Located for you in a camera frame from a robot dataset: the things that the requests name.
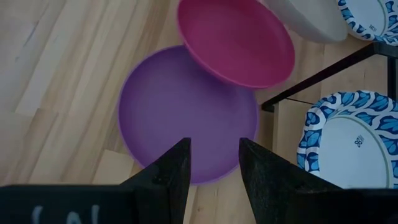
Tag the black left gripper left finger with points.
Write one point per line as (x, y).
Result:
(168, 186)

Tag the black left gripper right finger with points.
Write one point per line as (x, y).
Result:
(267, 186)

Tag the blue patterned paper plate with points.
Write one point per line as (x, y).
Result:
(367, 15)
(351, 149)

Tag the pink plastic plate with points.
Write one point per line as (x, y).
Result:
(236, 40)

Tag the beige plastic plate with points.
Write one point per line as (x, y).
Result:
(311, 18)

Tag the purple plastic plate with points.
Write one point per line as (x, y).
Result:
(174, 109)

